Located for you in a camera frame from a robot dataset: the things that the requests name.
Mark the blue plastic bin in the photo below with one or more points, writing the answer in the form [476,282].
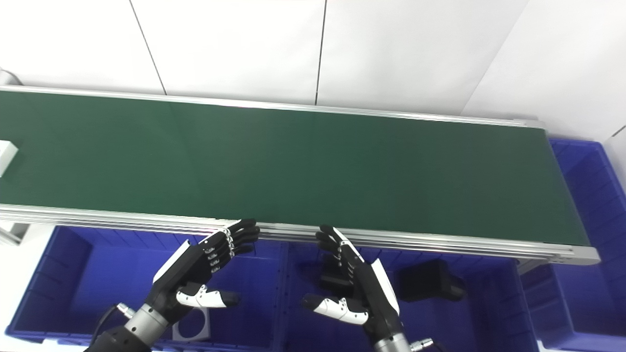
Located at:
[98,278]
[459,322]
[587,220]

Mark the green conveyor belt aluminium frame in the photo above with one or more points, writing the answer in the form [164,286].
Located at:
[313,166]

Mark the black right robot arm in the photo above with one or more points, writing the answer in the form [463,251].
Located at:
[391,344]

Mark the black cylinder bracket part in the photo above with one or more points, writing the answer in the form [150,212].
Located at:
[425,281]

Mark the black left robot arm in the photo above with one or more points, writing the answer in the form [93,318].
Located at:
[137,325]

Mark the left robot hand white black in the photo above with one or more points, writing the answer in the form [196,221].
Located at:
[195,266]

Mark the white square part round hole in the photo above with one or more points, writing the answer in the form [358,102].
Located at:
[181,335]
[6,156]

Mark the aluminium conveyor leg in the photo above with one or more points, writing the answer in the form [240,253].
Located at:
[12,233]

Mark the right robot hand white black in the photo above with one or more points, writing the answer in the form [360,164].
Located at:
[367,288]

